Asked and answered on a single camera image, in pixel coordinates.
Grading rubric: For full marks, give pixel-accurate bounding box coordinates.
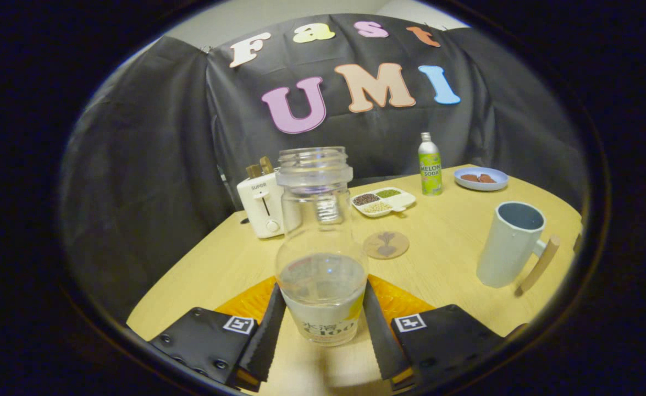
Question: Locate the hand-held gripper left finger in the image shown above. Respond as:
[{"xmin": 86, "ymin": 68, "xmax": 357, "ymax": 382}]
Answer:
[{"xmin": 148, "ymin": 276, "xmax": 288, "ymax": 393}]

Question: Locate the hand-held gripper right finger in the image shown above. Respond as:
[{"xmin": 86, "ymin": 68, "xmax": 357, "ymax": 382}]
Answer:
[{"xmin": 362, "ymin": 274, "xmax": 506, "ymax": 392}]

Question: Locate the round cork coaster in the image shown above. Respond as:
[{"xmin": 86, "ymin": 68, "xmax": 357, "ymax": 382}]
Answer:
[{"xmin": 362, "ymin": 230, "xmax": 410, "ymax": 260}]

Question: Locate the clear glass juice bottle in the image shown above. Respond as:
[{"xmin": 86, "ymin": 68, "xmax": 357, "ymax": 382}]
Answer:
[{"xmin": 274, "ymin": 146, "xmax": 369, "ymax": 347}]

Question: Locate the white cup with wooden handle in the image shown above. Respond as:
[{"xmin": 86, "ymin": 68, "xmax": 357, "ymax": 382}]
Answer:
[{"xmin": 476, "ymin": 201, "xmax": 561, "ymax": 295}]

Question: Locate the green soda bottle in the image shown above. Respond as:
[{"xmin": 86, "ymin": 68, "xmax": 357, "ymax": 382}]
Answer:
[{"xmin": 417, "ymin": 132, "xmax": 444, "ymax": 197}]

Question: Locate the wooden table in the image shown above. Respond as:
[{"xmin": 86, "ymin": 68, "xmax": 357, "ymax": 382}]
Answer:
[{"xmin": 127, "ymin": 163, "xmax": 583, "ymax": 396}]

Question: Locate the white toaster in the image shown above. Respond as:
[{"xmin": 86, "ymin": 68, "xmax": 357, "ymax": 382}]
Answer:
[{"xmin": 236, "ymin": 156, "xmax": 302, "ymax": 239}]

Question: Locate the white divided dish with beans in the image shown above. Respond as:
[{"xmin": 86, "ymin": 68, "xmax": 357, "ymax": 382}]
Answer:
[{"xmin": 351, "ymin": 186, "xmax": 417, "ymax": 218}]

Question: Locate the blue plate with cookies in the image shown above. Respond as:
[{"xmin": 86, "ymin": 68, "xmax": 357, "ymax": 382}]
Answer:
[{"xmin": 454, "ymin": 167, "xmax": 510, "ymax": 192}]

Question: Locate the black backdrop cloth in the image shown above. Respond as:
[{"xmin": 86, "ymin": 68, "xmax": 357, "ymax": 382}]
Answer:
[{"xmin": 59, "ymin": 13, "xmax": 587, "ymax": 322}]

